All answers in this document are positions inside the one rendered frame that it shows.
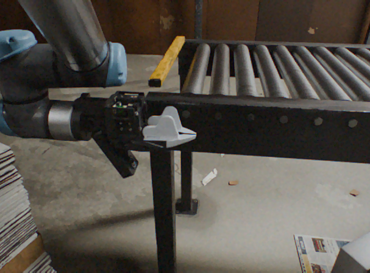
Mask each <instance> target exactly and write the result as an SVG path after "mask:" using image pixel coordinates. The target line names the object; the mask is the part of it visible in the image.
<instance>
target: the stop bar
mask: <svg viewBox="0 0 370 273"><path fill-rule="evenodd" d="M184 42H185V37H179V36H177V37H176V38H175V40H174V41H173V43H172V44H171V46H170V48H169V49H168V50H167V52H166V53H165V55H164V56H163V58H162V60H161V61H160V63H159V64H158V66H157V67H156V68H155V70H154V72H153V73H152V74H151V76H150V78H149V79H148V85H149V87H157V88H160V87H161V86H162V84H163V82H164V80H165V78H166V76H167V74H168V73H169V71H170V69H171V67H172V65H173V63H174V61H175V59H176V57H177V55H178V53H179V51H180V50H181V48H182V46H183V44H184Z"/></svg>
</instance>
